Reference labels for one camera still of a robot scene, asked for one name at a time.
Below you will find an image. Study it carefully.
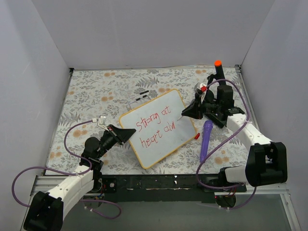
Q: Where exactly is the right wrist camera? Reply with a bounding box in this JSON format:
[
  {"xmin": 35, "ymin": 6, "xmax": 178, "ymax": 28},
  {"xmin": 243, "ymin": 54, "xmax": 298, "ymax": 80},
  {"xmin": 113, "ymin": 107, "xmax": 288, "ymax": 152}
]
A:
[{"xmin": 194, "ymin": 82, "xmax": 207, "ymax": 96}]

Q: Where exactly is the aluminium frame rail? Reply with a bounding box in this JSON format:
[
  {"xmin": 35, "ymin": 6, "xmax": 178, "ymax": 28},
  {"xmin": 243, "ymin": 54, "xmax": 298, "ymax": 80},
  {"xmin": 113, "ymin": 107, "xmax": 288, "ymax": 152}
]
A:
[{"xmin": 30, "ymin": 175, "xmax": 67, "ymax": 196}]

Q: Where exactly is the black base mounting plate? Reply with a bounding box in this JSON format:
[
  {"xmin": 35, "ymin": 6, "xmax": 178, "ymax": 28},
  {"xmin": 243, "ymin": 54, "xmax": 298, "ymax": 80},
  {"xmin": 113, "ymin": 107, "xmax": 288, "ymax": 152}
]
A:
[{"xmin": 74, "ymin": 174, "xmax": 248, "ymax": 204}]

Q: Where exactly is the purple toy microphone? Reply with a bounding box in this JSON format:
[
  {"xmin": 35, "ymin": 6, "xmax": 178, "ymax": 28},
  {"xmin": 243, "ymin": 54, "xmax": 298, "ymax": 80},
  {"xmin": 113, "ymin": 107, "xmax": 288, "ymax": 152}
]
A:
[{"xmin": 200, "ymin": 120, "xmax": 213, "ymax": 162}]

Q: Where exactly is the yellow framed whiteboard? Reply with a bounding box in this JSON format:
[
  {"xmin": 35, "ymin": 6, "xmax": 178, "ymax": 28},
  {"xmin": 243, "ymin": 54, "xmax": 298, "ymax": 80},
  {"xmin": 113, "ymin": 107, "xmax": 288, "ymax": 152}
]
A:
[{"xmin": 119, "ymin": 89, "xmax": 197, "ymax": 169}]

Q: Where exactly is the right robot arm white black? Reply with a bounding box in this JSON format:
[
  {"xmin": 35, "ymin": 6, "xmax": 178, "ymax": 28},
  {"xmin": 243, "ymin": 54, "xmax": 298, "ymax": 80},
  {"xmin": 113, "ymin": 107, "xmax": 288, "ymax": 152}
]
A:
[{"xmin": 181, "ymin": 83, "xmax": 288, "ymax": 191}]

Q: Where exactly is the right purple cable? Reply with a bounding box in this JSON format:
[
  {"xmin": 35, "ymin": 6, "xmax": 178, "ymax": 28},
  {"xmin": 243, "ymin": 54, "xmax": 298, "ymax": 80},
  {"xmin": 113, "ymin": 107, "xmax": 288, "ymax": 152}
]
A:
[{"xmin": 196, "ymin": 78, "xmax": 257, "ymax": 209}]

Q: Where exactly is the black microphone silver head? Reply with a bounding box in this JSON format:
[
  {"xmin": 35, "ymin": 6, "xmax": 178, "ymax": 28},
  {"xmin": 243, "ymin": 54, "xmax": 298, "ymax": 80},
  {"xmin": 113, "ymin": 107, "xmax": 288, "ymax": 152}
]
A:
[{"xmin": 205, "ymin": 113, "xmax": 226, "ymax": 128}]

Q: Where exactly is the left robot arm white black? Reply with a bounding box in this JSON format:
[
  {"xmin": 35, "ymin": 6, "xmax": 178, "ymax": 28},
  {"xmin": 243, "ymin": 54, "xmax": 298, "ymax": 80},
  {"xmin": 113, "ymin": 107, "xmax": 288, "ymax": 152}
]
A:
[{"xmin": 24, "ymin": 125, "xmax": 136, "ymax": 231}]

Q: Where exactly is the black microphone stand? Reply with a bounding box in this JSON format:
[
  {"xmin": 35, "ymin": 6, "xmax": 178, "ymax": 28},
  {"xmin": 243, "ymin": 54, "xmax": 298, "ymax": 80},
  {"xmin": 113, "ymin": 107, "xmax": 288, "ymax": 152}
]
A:
[{"xmin": 207, "ymin": 74, "xmax": 216, "ymax": 85}]

